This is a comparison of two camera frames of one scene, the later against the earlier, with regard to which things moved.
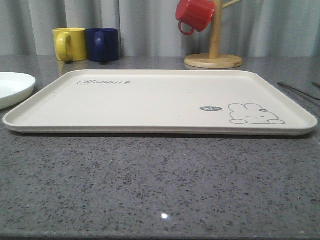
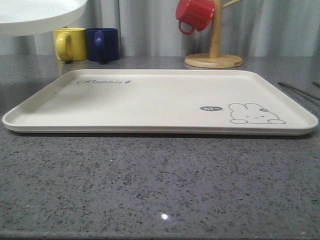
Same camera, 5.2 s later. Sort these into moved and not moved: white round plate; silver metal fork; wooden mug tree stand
Moved: white round plate
Not moved: silver metal fork; wooden mug tree stand
